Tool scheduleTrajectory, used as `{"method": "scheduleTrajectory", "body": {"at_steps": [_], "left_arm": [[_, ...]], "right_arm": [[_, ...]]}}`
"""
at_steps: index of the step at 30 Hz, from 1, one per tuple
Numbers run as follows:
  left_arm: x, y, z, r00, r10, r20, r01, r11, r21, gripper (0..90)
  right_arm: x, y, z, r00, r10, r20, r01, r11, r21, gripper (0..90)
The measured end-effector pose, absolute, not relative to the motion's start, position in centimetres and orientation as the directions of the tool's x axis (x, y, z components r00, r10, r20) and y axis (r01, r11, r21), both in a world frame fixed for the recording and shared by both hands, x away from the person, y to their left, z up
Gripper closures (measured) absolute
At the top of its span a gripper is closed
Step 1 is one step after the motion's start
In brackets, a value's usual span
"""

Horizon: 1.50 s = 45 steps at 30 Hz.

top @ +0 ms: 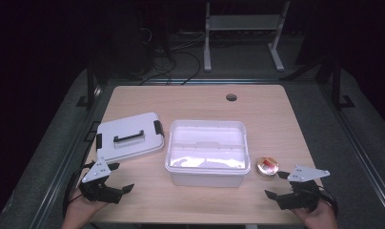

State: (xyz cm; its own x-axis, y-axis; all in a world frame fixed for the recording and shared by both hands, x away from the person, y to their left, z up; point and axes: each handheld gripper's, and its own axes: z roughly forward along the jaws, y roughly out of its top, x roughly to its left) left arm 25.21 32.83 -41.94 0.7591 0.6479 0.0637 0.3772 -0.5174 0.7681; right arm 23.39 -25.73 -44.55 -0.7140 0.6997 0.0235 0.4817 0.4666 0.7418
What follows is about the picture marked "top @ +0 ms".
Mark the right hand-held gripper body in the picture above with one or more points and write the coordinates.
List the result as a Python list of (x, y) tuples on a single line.
[(303, 197)]

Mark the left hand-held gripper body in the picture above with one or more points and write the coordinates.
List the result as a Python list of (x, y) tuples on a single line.
[(97, 173)]

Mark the round clear jelly cup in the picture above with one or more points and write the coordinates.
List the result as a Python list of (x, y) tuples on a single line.
[(267, 166)]

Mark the white plastic storage box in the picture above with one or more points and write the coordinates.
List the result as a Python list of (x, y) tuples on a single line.
[(206, 179)]

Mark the person's right hand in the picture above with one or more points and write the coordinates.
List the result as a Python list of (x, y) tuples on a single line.
[(319, 219)]

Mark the person's left hand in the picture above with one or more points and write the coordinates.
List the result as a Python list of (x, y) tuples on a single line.
[(81, 208)]

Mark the white metal stand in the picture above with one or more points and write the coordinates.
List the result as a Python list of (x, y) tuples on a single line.
[(244, 22)]

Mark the black frame post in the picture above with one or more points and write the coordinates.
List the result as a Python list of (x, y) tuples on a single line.
[(91, 86), (337, 86)]

